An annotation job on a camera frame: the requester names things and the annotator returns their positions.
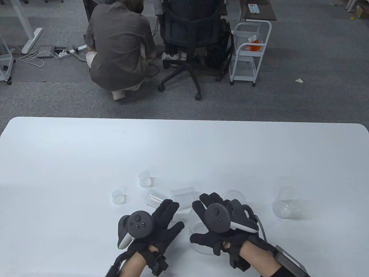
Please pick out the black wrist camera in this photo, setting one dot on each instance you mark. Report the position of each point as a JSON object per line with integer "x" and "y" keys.
{"x": 239, "y": 262}
{"x": 158, "y": 264}

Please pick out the white rolling cart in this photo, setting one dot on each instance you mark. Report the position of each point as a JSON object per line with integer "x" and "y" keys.
{"x": 242, "y": 78}

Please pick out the grey power box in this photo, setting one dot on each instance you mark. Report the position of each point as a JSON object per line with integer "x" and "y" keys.
{"x": 158, "y": 7}

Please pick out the tiniest clear plastic beaker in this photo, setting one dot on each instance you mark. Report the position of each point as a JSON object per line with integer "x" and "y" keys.
{"x": 118, "y": 197}

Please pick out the black backpack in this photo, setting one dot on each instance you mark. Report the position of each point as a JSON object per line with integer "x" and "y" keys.
{"x": 216, "y": 56}

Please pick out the black office chair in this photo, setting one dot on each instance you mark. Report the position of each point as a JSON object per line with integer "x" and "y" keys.
{"x": 187, "y": 30}

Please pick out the dark wooden side table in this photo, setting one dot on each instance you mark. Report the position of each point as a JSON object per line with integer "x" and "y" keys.
{"x": 266, "y": 11}

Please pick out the orange packet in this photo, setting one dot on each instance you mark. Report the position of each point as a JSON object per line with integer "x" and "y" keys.
{"x": 255, "y": 46}

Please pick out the medium-large clear plastic beaker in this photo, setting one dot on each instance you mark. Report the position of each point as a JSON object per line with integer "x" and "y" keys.
{"x": 285, "y": 206}

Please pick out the grey floor socket box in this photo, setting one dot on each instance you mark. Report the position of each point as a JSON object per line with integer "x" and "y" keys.
{"x": 46, "y": 49}

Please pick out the white desk leg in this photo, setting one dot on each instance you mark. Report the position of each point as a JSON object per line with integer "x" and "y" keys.
{"x": 24, "y": 26}

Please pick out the white power strip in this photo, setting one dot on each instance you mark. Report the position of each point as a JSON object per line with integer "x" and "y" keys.
{"x": 77, "y": 49}

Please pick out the tiny clear plastic beaker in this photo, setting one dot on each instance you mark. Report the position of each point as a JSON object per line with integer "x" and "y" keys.
{"x": 145, "y": 180}

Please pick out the large clear plastic beaker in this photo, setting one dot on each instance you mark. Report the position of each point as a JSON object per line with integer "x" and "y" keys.
{"x": 237, "y": 196}

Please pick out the person's right forearm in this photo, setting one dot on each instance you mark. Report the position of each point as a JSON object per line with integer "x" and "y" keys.
{"x": 256, "y": 259}

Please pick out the largest clear plastic beaker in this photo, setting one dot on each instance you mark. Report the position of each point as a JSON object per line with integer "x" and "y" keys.
{"x": 197, "y": 226}

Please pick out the cardboard box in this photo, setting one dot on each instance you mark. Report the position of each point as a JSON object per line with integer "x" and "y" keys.
{"x": 359, "y": 11}

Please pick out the small clear plastic beaker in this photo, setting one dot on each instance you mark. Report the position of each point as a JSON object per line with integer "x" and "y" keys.
{"x": 154, "y": 197}

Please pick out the white plastic trolley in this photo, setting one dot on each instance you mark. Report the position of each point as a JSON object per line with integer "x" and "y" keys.
{"x": 5, "y": 59}

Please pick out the white remote control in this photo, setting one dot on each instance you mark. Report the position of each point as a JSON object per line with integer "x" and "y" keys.
{"x": 253, "y": 8}

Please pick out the person's right hand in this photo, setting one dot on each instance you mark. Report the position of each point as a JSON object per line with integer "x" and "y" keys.
{"x": 236, "y": 239}

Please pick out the person's left forearm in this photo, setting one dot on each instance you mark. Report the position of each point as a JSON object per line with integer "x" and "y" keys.
{"x": 134, "y": 267}

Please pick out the person's left hand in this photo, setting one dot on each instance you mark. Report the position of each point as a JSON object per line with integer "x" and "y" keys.
{"x": 163, "y": 226}

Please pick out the medium clear plastic beaker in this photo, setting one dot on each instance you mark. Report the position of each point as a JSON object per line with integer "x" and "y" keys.
{"x": 183, "y": 194}

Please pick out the black wrist sensor box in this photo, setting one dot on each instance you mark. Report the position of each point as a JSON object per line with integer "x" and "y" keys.
{"x": 111, "y": 271}
{"x": 288, "y": 258}

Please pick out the black white tracking controller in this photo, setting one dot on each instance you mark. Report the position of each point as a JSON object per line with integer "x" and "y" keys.
{"x": 217, "y": 217}
{"x": 138, "y": 225}

